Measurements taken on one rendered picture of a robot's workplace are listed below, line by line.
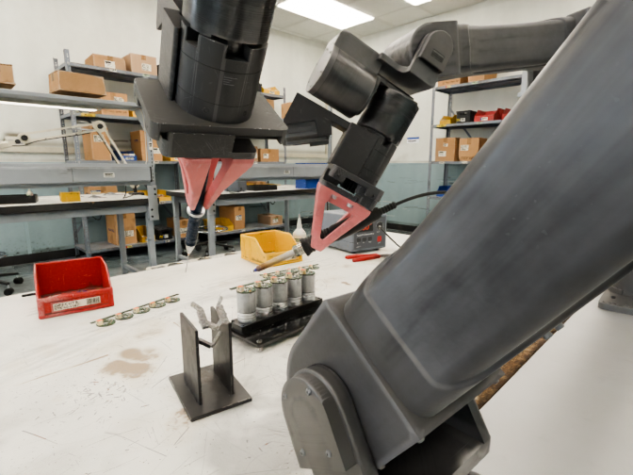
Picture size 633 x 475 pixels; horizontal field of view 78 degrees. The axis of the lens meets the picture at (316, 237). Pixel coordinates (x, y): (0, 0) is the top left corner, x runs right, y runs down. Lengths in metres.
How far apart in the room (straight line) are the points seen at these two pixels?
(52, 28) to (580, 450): 5.02
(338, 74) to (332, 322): 0.32
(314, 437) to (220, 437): 0.20
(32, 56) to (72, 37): 0.43
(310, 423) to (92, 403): 0.31
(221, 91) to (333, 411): 0.21
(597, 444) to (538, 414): 0.05
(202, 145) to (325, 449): 0.21
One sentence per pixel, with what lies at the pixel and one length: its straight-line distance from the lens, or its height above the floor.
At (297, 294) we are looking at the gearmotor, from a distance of 0.57.
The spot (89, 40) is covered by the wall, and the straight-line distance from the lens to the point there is 5.13.
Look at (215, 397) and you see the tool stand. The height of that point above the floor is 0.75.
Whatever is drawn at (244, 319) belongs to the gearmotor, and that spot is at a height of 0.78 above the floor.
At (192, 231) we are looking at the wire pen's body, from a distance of 0.39.
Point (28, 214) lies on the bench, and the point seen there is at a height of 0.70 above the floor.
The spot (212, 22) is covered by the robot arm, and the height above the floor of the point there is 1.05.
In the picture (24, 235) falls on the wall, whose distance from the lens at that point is 4.85.
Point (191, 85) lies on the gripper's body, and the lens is 0.29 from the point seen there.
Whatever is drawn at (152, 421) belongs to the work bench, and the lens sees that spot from 0.40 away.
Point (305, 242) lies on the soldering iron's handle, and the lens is 0.48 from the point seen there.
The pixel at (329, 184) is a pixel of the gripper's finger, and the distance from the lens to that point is 0.45.
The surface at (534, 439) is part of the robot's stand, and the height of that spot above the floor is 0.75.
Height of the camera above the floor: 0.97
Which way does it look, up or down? 11 degrees down
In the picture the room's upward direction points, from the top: straight up
